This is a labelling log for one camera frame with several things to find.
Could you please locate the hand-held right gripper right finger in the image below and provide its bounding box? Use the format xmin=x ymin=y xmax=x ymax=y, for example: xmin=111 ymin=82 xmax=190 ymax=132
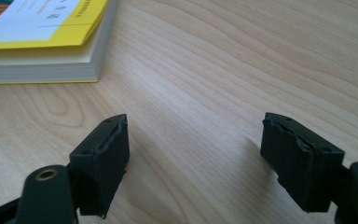
xmin=259 ymin=111 xmax=346 ymax=214

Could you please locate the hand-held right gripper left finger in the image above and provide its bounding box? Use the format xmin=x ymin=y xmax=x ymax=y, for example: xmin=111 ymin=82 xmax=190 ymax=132
xmin=69 ymin=113 xmax=131 ymax=219

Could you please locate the yellow book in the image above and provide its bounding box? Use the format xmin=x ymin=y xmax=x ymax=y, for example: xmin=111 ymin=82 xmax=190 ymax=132
xmin=0 ymin=0 xmax=119 ymax=85

